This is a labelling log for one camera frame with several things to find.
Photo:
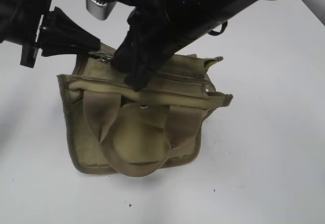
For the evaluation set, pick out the silver metal zipper pull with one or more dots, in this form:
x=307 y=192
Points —
x=105 y=58

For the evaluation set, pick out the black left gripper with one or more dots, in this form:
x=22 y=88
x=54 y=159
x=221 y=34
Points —
x=62 y=36

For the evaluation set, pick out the olive yellow canvas bag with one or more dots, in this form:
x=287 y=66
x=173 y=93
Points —
x=113 y=129

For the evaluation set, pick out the silver metal clamp block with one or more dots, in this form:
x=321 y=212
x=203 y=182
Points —
x=100 y=0

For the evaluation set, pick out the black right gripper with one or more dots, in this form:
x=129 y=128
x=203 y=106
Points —
x=152 y=39

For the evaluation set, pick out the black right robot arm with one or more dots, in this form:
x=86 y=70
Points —
x=199 y=17

